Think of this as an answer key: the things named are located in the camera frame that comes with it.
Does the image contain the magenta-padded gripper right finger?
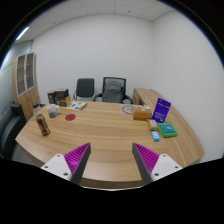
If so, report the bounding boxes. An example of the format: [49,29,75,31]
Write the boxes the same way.
[131,142,183,185]

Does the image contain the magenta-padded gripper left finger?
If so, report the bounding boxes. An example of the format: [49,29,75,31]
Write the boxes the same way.
[40,142,92,185]

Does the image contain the clear drink bottle black cap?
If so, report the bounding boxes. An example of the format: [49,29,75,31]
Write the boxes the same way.
[34,107,51,137]

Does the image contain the small light blue box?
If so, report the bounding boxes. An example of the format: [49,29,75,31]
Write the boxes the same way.
[150,130,161,142]

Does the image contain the green flat box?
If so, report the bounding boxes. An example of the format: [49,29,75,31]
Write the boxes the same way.
[157,122,179,139]

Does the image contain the small yellow box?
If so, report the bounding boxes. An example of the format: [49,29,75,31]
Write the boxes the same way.
[147,118,159,131]

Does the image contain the flat round red coaster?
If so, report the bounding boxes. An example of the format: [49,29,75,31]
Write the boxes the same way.
[65,113,77,122]

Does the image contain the orange box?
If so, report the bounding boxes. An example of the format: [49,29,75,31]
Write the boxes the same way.
[132,105,153,121]

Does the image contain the purple standing card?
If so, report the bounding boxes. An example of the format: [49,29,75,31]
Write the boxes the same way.
[151,97,172,124]

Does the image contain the white and green leaflet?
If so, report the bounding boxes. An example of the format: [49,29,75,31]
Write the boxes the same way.
[65,101,88,111]

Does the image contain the white mug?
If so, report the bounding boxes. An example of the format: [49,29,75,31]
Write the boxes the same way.
[46,103,61,119]

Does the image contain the brown box with tan side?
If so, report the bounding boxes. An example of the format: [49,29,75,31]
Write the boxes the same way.
[54,95,73,108]

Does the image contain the wooden side desk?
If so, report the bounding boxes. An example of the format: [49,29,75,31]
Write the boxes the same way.
[132,87,166,108]

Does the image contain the flat dark brown box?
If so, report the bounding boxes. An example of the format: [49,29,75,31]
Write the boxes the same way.
[54,88,70,99]

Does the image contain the grey backpack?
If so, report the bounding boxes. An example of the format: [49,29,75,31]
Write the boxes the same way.
[101,80,125,103]

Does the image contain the wooden cabinet with glass doors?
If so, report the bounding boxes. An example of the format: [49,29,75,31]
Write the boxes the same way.
[12,52,40,120]

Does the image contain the black mesh office chair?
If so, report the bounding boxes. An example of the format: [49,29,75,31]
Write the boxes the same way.
[93,76,134,105]

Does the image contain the ceiling light panel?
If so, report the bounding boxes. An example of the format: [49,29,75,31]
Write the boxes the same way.
[14,26,30,42]

